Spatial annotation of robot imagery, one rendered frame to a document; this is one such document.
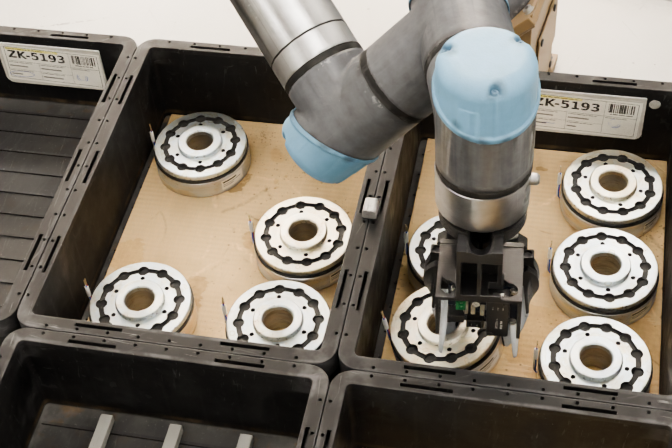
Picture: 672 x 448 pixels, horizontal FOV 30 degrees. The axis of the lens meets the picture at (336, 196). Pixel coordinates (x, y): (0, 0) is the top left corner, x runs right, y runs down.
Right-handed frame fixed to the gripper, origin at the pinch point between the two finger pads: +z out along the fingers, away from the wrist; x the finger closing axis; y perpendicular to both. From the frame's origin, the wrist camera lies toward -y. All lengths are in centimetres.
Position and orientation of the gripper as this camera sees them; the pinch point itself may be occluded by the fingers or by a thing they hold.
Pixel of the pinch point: (479, 327)
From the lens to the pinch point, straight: 117.6
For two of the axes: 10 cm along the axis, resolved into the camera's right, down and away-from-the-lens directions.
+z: 0.7, 6.7, 7.4
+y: -1.2, 7.4, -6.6
